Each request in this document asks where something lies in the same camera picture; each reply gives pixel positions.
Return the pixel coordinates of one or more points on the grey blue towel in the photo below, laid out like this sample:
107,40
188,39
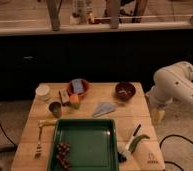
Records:
104,108

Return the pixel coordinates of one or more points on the green cucumber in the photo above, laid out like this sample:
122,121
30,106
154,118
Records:
135,142

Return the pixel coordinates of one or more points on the blue sponge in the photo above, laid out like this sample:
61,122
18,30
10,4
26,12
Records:
77,86

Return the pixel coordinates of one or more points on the white plastic cup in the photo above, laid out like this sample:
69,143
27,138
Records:
43,92

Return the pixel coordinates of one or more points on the brown wooden block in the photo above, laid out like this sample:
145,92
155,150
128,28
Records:
65,100

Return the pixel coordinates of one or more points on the dark metal cup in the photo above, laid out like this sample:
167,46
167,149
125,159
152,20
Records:
55,109

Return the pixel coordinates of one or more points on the dark red bowl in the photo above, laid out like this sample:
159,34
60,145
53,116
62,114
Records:
125,91

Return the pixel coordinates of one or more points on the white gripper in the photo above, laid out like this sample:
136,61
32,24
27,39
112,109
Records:
157,114

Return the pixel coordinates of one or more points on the yellow handled fork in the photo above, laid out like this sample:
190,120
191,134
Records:
41,125

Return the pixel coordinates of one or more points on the orange bowl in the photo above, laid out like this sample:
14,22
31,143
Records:
85,85

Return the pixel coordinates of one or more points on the green plastic tray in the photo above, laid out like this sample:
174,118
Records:
93,145

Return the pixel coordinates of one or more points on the dark red grape bunch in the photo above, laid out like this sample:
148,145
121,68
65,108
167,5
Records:
62,151

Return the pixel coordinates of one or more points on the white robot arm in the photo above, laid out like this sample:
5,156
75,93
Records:
170,82

